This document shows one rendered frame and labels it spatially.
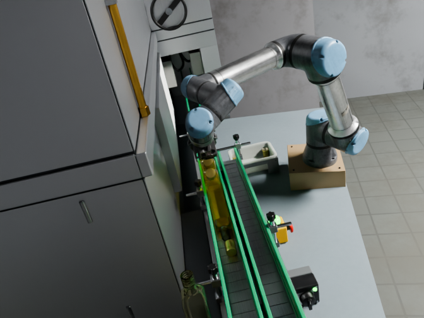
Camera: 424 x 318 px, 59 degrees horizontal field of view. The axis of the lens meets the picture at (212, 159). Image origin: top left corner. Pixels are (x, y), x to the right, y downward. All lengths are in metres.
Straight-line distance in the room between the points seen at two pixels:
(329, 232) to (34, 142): 1.07
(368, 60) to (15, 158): 4.03
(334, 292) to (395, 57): 3.56
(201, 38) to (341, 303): 1.70
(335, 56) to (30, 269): 1.05
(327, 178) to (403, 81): 3.11
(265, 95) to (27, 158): 3.33
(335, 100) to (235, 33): 2.64
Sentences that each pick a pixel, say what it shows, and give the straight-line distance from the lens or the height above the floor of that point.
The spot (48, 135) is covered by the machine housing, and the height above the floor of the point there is 1.48.
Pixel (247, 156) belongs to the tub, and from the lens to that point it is 1.95.
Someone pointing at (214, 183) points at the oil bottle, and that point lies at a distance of 1.34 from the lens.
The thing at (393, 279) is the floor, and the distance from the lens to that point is 2.37.
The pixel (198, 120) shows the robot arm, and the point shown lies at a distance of 0.99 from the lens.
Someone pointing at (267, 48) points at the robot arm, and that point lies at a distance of 1.30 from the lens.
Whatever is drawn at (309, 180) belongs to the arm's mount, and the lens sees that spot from 1.68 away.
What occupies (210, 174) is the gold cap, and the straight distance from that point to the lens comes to 1.27.
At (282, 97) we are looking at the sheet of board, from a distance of 4.00.
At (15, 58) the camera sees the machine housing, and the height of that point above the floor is 1.63.
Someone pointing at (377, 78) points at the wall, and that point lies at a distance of 4.59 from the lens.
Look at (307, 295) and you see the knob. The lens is 1.19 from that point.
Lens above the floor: 1.73
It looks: 28 degrees down
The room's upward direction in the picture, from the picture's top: 12 degrees counter-clockwise
